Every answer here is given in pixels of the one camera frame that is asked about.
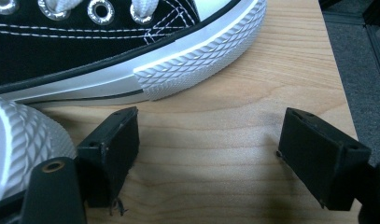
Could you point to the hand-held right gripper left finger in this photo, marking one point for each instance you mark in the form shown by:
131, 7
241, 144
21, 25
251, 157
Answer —
109, 155

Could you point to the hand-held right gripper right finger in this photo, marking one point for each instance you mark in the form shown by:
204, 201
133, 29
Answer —
321, 161

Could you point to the black and white canvas sneaker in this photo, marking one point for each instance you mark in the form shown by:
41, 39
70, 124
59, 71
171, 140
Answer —
53, 56
22, 140

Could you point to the black metal stand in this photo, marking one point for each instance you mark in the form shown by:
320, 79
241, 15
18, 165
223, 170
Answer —
358, 9

